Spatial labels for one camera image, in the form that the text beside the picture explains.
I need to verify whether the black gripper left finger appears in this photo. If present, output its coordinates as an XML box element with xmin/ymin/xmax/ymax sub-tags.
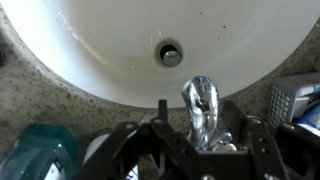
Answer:
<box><xmin>149</xmin><ymin>99</ymin><xmax>198</xmax><ymax>164</ymax></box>

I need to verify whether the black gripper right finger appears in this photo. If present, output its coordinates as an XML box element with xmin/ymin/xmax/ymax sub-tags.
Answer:
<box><xmin>222</xmin><ymin>99</ymin><xmax>281</xmax><ymax>168</ymax></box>

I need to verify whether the chrome sink faucet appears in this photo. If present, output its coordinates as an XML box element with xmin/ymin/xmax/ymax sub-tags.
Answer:
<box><xmin>180</xmin><ymin>75</ymin><xmax>238</xmax><ymax>153</ymax></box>

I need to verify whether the grey mesh basket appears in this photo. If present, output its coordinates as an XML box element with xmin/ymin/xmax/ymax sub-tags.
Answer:
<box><xmin>266</xmin><ymin>72</ymin><xmax>320</xmax><ymax>134</ymax></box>

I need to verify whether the chrome drain stopper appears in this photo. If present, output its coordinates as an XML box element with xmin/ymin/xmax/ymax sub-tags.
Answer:
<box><xmin>159</xmin><ymin>44</ymin><xmax>183</xmax><ymax>68</ymax></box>

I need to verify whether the blue striped tube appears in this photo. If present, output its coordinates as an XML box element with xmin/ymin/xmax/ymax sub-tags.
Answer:
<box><xmin>294</xmin><ymin>101</ymin><xmax>320</xmax><ymax>129</ymax></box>

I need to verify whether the white and blue tube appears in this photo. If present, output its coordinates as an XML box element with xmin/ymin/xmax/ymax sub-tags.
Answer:
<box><xmin>293</xmin><ymin>83</ymin><xmax>320</xmax><ymax>98</ymax></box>

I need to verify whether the white sink basin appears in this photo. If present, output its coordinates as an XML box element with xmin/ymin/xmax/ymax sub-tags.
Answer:
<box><xmin>0</xmin><ymin>0</ymin><xmax>320</xmax><ymax>109</ymax></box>

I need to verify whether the green mouthwash bottle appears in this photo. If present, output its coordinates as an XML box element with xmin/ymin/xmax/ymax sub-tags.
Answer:
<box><xmin>0</xmin><ymin>123</ymin><xmax>79</xmax><ymax>180</ymax></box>

